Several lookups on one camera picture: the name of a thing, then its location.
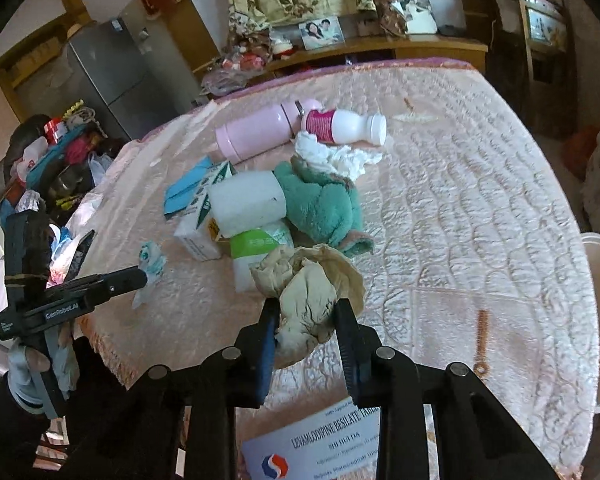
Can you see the pink thermos bottle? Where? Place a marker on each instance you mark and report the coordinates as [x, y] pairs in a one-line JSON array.
[[255, 132]]

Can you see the framed photo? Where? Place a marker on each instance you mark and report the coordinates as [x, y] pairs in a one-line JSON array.
[[320, 32]]

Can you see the clear plastic bag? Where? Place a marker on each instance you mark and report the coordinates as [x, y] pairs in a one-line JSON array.
[[227, 82]]

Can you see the white printed bag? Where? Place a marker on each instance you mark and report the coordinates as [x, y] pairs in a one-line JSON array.
[[415, 15]]

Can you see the white and green medicine box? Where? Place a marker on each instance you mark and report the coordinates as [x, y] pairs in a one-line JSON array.
[[195, 240]]

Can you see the blue paper packet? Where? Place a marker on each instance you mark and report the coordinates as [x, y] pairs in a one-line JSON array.
[[185, 190]]

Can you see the white bottle with pink label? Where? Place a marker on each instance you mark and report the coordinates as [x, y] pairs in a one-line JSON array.
[[355, 127]]

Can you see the white tissue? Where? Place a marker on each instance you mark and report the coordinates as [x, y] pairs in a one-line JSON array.
[[325, 157]]

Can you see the grey refrigerator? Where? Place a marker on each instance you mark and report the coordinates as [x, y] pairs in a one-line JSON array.
[[120, 75]]

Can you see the red bag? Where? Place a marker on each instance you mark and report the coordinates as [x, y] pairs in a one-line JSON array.
[[580, 152]]

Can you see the white and blue medicine box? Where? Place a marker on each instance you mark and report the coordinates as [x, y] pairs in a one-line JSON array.
[[300, 452]]

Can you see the small teal wrapper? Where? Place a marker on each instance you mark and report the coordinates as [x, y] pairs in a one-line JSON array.
[[150, 257]]

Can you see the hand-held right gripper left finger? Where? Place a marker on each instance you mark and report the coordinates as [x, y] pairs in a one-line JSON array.
[[269, 342]]

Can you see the wooden headboard shelf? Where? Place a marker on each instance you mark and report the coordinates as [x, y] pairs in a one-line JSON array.
[[430, 47]]

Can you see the green plush cloth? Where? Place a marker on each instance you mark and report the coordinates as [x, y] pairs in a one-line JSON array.
[[320, 205]]

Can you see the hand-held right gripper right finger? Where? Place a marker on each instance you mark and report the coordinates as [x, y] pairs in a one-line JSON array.
[[345, 345]]

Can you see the wooden chair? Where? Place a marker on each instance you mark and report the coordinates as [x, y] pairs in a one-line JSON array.
[[522, 15]]

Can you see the person's left hand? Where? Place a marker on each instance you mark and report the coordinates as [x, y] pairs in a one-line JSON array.
[[22, 372]]

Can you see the pile of household clutter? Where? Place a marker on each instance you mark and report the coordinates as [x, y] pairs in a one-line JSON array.
[[55, 160]]

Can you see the white foam block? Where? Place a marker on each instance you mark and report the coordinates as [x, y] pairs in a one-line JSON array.
[[245, 200]]

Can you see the green and white tissue pack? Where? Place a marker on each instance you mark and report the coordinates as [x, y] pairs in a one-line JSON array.
[[252, 255]]

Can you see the pink quilted bedspread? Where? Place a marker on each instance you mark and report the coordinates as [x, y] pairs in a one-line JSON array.
[[455, 210]]

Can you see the beige cloth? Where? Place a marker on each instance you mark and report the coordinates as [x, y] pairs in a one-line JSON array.
[[305, 300]]

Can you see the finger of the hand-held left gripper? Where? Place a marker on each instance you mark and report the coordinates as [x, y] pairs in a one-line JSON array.
[[122, 282], [82, 255]]

